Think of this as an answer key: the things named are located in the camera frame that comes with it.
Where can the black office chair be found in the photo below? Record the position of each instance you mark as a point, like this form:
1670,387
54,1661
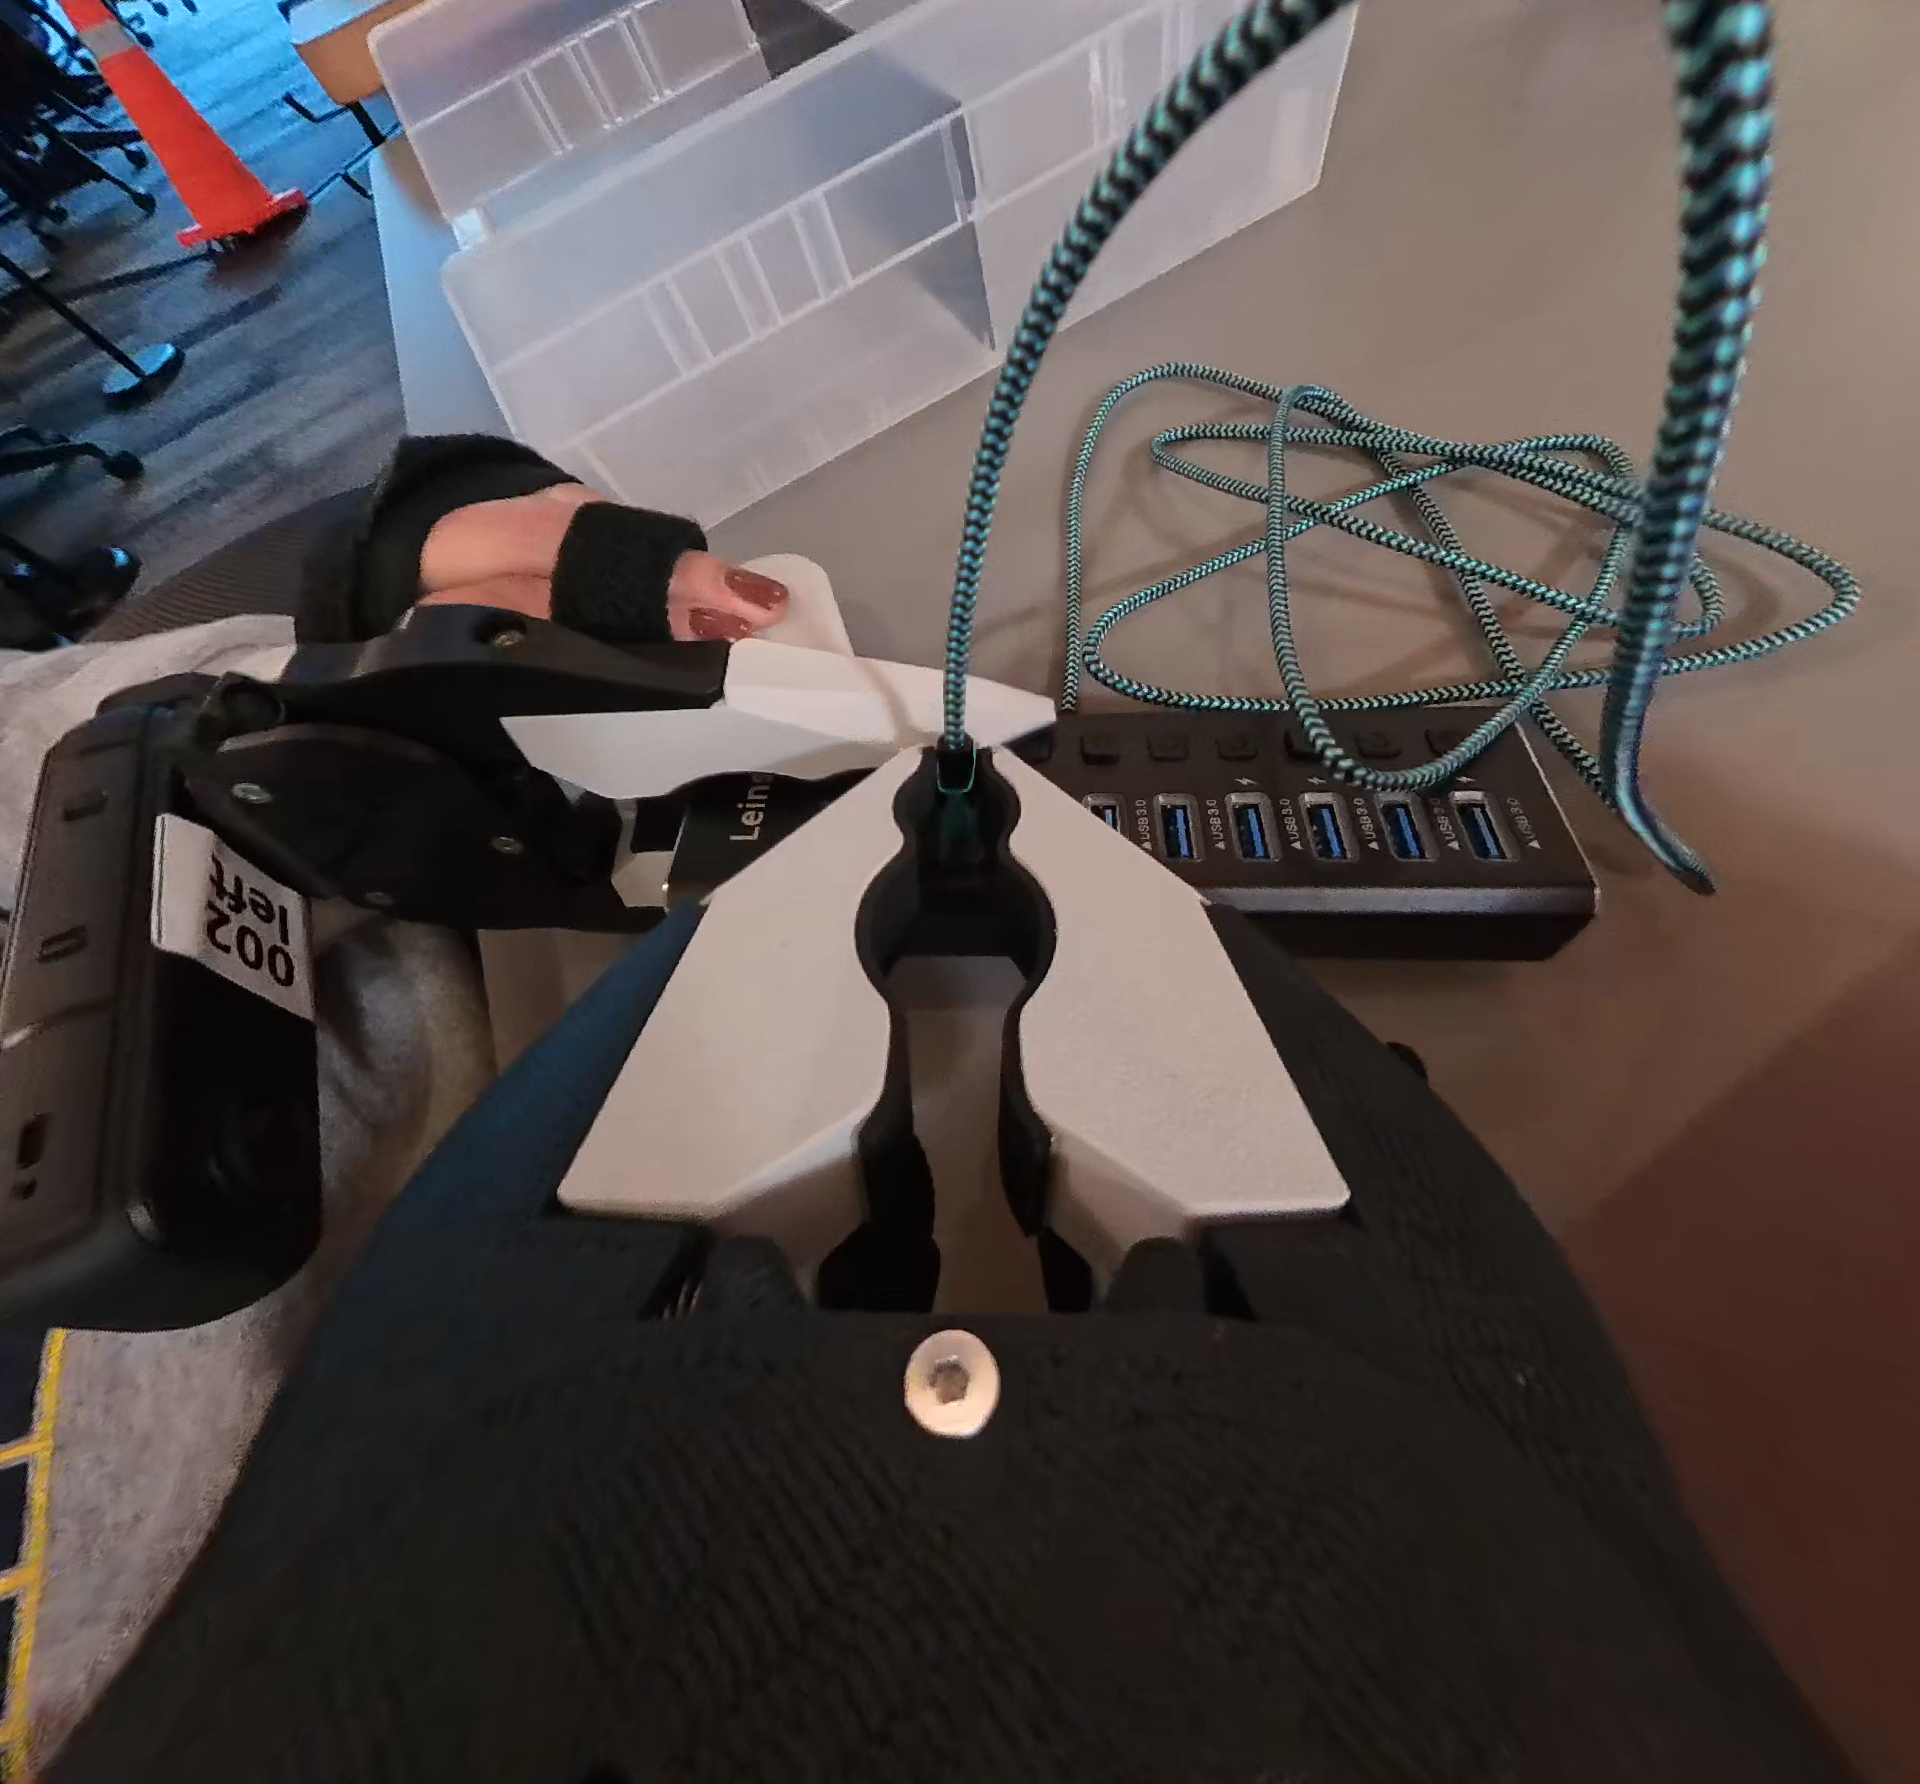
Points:
60,43

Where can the clear plastic divided tray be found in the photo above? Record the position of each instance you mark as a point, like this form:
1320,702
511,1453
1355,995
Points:
676,315

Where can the person's left hand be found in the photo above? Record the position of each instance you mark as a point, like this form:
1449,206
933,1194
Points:
480,553

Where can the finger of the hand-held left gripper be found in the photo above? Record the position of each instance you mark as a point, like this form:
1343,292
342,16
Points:
780,726

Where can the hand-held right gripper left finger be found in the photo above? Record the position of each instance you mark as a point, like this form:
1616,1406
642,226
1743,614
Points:
734,1065

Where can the black usb hub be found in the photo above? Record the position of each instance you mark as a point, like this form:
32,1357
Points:
1553,870

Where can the orange traffic cone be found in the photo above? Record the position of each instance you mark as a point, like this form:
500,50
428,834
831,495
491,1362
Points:
166,103

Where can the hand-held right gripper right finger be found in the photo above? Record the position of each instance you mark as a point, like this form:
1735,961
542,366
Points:
1170,1065

